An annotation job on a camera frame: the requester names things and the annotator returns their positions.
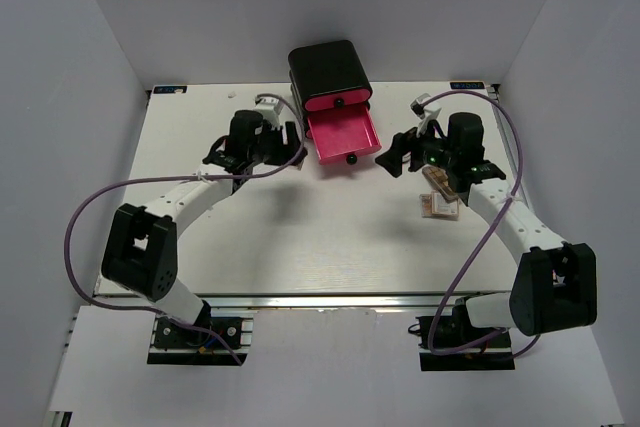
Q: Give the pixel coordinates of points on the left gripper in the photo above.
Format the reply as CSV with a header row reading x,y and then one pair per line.
x,y
285,152

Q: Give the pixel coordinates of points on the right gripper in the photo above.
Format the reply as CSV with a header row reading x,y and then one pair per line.
x,y
402,144

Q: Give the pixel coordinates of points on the long brown eyeshadow palette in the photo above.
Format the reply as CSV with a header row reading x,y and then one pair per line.
x,y
438,179

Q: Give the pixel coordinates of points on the pink top drawer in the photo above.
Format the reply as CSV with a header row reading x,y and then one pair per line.
x,y
336,99

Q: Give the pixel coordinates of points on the clear case blush compact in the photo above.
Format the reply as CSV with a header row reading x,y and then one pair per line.
x,y
436,206

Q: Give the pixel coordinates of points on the square brown eyeshadow palette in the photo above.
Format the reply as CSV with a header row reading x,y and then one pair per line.
x,y
298,163

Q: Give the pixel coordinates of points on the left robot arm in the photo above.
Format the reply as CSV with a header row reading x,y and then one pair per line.
x,y
141,253

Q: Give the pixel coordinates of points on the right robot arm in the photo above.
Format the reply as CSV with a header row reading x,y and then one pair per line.
x,y
555,286

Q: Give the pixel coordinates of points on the black drawer cabinet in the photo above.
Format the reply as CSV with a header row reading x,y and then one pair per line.
x,y
323,68

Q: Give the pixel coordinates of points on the blue label right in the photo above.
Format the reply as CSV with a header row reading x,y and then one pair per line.
x,y
467,85

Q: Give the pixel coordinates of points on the blue label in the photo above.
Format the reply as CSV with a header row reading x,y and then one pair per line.
x,y
467,85
169,89

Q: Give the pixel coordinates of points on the blue label left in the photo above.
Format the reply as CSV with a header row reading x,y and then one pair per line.
x,y
169,89

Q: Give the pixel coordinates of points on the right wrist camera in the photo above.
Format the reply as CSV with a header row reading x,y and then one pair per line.
x,y
426,109

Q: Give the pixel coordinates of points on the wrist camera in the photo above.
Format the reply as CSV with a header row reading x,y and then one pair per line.
x,y
426,109
270,108

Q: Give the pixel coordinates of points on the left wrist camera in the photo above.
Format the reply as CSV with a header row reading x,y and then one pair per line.
x,y
270,108

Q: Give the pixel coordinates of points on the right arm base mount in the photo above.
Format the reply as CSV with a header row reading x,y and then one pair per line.
x,y
454,330

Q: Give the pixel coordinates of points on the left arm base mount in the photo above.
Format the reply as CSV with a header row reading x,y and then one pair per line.
x,y
171,345

